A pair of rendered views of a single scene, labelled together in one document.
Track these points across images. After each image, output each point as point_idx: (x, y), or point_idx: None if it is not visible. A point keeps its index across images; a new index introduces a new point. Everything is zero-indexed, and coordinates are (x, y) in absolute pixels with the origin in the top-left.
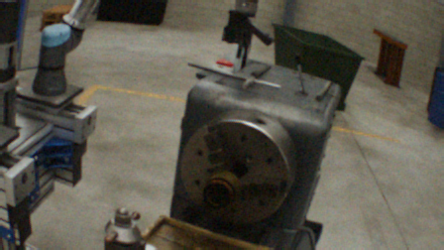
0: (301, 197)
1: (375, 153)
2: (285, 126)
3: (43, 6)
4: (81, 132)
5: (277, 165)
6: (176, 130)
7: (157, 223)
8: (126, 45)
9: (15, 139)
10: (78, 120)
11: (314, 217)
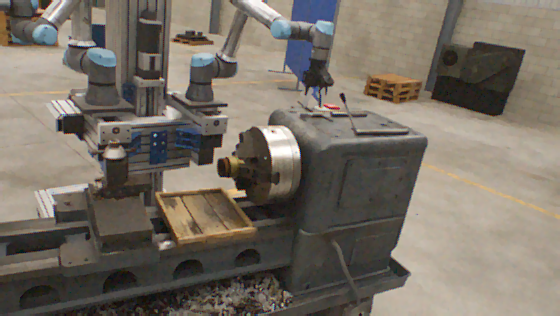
0: (308, 203)
1: None
2: (303, 142)
3: (381, 72)
4: (204, 127)
5: (268, 160)
6: (429, 195)
7: (210, 189)
8: (443, 125)
9: (128, 110)
10: (203, 119)
11: (501, 305)
